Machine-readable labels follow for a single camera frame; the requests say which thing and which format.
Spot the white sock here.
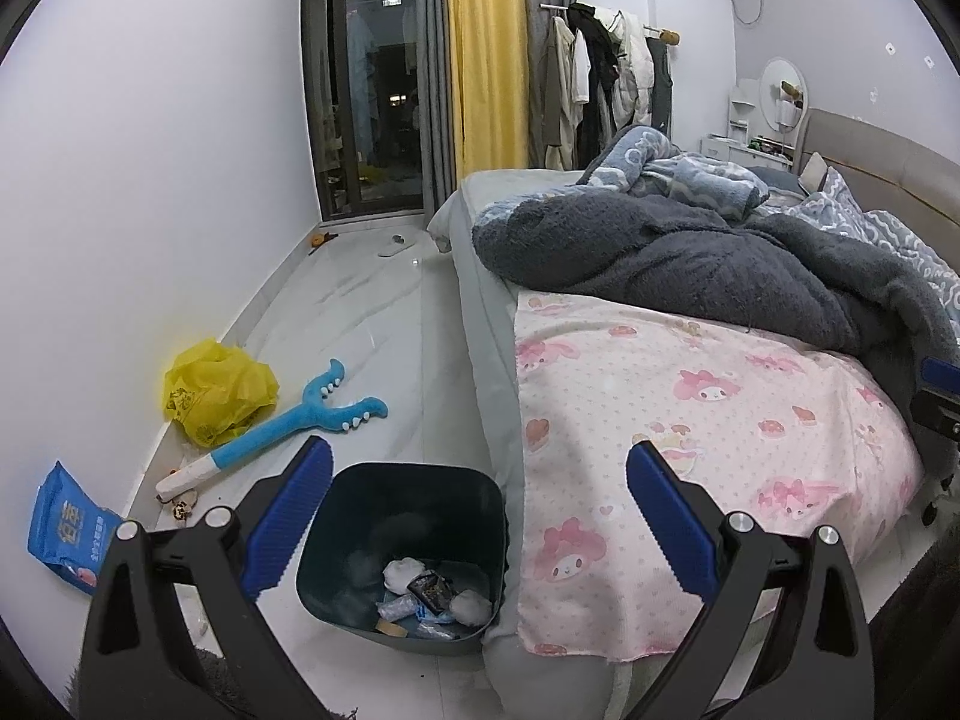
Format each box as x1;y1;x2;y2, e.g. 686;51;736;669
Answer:
450;589;494;625
382;556;427;595

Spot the dark teal waste bin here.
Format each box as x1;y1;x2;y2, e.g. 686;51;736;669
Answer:
295;463;505;656

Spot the dark grey fleece blanket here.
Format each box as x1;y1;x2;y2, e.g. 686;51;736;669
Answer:
472;199;960;391

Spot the black face towel packet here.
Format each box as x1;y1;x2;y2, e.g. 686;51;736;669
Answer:
405;570;455;616

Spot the pink printed blanket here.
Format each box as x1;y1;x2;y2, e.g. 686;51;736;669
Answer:
514;292;925;665

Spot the beige hanging garment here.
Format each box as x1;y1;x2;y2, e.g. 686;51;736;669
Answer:
541;15;582;170

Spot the dark blue pillow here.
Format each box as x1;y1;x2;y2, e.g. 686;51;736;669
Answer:
750;167;807;200

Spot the yellow plastic bag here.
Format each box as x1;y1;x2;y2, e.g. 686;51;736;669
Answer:
163;340;280;447

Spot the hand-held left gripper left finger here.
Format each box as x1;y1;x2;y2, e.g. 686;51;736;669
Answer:
79;435;335;720

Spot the yellow curtain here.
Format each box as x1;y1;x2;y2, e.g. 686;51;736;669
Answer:
442;0;530;177

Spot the blue-grey patterned fleece blanket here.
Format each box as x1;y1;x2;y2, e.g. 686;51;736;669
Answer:
581;125;770;220

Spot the grey bed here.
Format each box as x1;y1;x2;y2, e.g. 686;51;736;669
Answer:
427;169;931;720

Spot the light blue patterned quilt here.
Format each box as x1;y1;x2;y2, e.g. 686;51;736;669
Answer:
757;165;960;316

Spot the clothes rack rod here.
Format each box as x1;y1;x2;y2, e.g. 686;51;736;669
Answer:
540;2;680;46

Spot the white corner shelf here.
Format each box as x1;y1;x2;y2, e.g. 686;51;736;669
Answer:
727;79;760;140

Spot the dark grey hanging garment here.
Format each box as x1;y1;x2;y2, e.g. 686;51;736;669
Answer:
646;41;676;132

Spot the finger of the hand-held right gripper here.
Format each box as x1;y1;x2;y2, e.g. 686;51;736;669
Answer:
909;384;960;451
919;356;960;391

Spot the white puffer jacket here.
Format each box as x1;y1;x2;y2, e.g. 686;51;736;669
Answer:
604;11;653;132

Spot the dark grey fuzzy rug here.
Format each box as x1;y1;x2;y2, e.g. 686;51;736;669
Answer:
67;645;353;720

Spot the white hanging shirt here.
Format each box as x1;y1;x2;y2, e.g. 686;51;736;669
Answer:
570;30;593;106

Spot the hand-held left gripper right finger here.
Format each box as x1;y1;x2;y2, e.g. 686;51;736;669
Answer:
626;441;878;720

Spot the round white mirror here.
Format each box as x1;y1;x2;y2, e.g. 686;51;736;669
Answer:
759;56;807;137

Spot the white dressing table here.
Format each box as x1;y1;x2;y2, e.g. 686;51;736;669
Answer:
701;133;796;170

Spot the blue snack packet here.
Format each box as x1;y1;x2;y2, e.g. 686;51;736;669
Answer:
28;461;128;592

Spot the beige headboard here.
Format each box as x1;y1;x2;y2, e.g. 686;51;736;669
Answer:
795;107;960;271

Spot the black hanging garment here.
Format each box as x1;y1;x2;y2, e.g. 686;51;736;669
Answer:
566;4;627;158

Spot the glass balcony door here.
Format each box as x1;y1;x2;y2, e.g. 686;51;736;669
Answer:
300;0;436;222

